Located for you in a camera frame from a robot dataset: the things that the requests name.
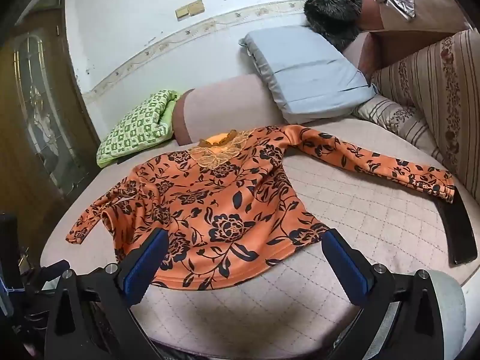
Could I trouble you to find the pink bolster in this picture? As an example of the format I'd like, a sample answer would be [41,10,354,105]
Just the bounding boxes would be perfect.
[172,73,286,147]

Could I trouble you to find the green patterned folded cloth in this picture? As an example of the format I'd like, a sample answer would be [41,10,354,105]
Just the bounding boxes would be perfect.
[96,90,184,169]

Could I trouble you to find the black fur garment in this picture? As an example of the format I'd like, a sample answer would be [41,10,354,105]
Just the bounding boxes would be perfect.
[304,0,370,51]

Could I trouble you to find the small striped floral pillow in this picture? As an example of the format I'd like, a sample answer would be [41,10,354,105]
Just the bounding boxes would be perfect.
[353,95,445,160]

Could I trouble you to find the light blue pillow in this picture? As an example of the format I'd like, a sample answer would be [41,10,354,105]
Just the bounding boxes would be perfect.
[239,25,377,125]

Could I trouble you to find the wooden door with glass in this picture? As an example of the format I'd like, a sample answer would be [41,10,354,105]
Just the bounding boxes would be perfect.
[0,0,102,256]

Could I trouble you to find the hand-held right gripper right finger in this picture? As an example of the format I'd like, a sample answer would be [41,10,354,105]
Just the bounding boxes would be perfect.
[321,229,456,360]

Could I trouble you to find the orange floral long-sleeved shirt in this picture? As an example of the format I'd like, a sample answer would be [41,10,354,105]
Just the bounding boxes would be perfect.
[66,124,455,291]

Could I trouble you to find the large striped floral cushion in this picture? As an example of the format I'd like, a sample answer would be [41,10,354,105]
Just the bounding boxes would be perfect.
[370,29,480,196]

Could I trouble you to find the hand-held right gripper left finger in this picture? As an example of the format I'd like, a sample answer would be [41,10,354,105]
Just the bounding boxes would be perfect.
[45,228,170,360]

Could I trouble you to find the brown cardboard box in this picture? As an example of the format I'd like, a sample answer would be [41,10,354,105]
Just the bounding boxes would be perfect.
[358,28,451,79]

